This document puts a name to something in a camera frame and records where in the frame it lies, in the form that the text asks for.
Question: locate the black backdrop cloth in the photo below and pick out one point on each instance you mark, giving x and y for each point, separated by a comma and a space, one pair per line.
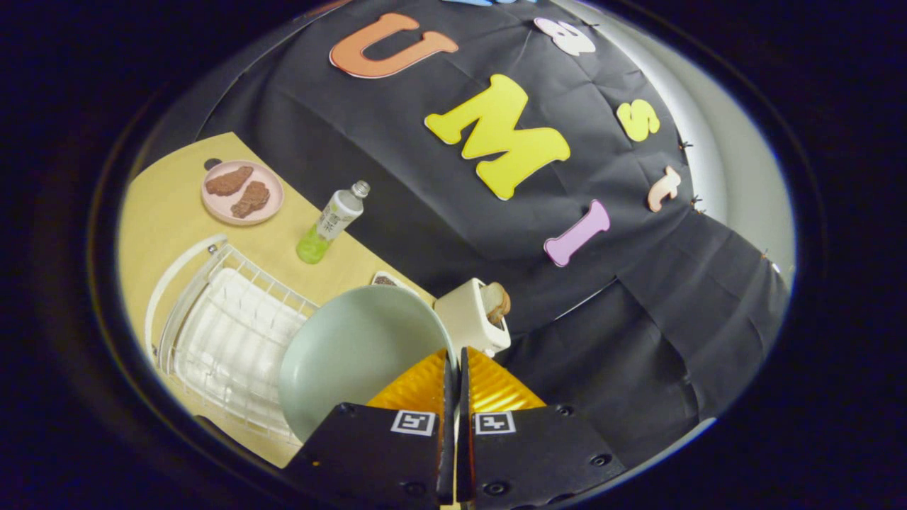
425, 212

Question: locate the green drink bottle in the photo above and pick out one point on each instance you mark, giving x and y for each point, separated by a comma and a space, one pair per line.
333, 219

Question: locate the small black round object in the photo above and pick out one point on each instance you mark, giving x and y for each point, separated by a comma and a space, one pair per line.
212, 163

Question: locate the brown meat piece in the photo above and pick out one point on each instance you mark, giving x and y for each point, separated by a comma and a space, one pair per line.
228, 182
251, 199

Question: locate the pale green plate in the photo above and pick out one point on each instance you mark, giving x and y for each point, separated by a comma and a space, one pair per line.
354, 347

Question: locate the small white food tray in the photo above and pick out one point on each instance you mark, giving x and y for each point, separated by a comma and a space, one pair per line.
388, 280

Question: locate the pink plate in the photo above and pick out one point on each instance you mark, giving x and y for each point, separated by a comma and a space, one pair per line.
216, 205

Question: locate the white toaster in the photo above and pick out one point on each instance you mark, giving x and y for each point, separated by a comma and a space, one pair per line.
460, 322

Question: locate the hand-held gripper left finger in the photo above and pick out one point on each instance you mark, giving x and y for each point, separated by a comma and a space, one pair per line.
368, 460

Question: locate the toast bread slice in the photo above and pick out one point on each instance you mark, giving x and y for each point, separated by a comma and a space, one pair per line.
497, 301

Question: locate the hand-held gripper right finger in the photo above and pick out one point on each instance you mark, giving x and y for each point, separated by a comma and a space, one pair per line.
538, 460

